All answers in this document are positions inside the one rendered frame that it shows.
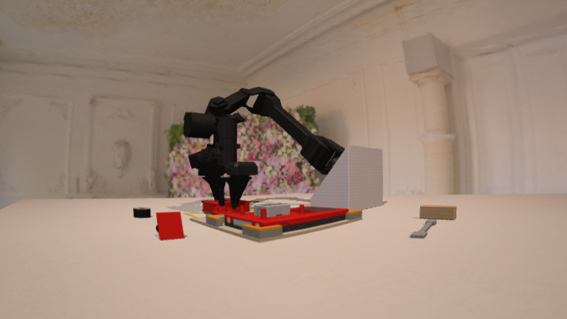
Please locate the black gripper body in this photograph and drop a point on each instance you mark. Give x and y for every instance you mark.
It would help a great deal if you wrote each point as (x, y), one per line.
(230, 165)

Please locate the black short cylinder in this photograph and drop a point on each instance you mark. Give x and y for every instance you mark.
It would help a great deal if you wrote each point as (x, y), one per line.
(141, 212)

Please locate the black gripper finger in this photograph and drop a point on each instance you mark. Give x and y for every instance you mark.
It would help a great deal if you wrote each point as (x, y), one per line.
(216, 184)
(237, 185)

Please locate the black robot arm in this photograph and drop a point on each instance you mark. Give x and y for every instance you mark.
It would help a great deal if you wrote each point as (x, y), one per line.
(316, 149)

